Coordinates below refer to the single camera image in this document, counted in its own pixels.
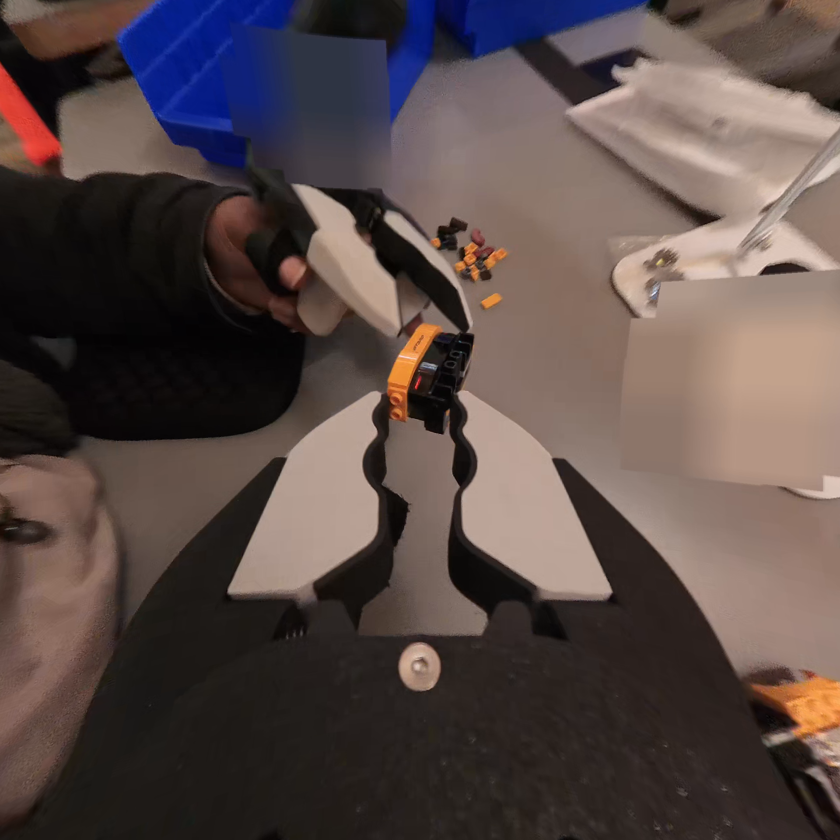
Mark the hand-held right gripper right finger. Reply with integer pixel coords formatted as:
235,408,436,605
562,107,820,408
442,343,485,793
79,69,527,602
448,391,613,602

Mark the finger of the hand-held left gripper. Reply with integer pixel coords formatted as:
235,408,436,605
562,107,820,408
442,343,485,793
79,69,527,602
290,184,403,339
369,209,475,333

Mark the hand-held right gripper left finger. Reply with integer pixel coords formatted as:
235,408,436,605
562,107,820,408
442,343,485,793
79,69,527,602
226,392,409,603

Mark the orange grey lego assembly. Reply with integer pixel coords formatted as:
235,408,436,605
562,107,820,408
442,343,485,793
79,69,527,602
386,323,475,435

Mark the pile of small lego pieces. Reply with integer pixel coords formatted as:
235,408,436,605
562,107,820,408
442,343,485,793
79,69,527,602
431,217,509,282

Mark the lego set box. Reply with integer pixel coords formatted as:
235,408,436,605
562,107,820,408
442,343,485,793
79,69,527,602
745,666,840,837

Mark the person's left hand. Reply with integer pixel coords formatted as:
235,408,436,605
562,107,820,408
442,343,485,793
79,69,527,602
205,195,312,332

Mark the plastic bag of black parts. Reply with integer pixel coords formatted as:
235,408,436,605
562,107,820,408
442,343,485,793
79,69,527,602
607,235,685,308

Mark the orange traffic cone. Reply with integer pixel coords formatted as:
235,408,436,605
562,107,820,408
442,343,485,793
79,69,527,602
0,62,64,166

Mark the white book stand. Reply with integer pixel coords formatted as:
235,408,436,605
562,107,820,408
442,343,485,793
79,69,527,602
609,128,840,501

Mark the beige hooded sweatshirt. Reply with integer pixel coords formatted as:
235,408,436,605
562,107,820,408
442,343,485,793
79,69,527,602
0,455,124,829

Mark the white paper bag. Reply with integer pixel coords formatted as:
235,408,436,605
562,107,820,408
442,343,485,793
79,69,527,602
564,58,840,219

